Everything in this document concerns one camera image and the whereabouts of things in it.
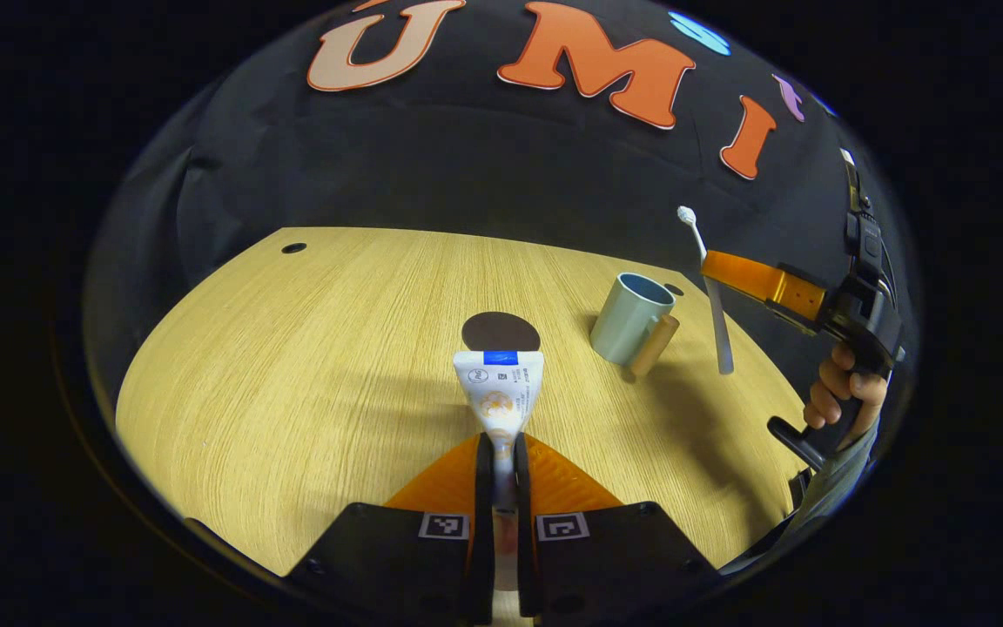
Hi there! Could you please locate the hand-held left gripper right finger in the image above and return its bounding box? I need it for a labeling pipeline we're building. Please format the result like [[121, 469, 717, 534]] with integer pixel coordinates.
[[515, 433, 724, 627]]

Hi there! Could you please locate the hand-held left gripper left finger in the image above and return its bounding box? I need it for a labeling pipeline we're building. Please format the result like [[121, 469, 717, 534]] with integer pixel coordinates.
[[284, 433, 495, 627]]

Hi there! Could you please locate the white toothbrush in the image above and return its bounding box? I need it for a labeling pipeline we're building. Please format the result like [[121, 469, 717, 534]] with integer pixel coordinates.
[[677, 206, 735, 375]]

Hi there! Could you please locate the white toothpaste tube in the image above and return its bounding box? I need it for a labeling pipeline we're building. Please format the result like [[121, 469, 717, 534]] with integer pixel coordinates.
[[453, 350, 546, 593]]

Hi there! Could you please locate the light blue cup wooden handle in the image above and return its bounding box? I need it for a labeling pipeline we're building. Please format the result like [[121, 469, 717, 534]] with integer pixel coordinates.
[[589, 272, 681, 380]]

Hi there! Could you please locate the brown round coaster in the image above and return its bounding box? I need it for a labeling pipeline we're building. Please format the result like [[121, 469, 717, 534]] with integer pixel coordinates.
[[461, 311, 542, 354]]

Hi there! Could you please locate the light wooden desktop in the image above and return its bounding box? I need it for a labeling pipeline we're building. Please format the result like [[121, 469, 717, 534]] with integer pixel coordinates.
[[116, 226, 807, 577]]

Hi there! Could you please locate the black backdrop cloth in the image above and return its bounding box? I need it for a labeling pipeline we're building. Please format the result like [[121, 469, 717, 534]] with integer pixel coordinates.
[[84, 0, 920, 436]]

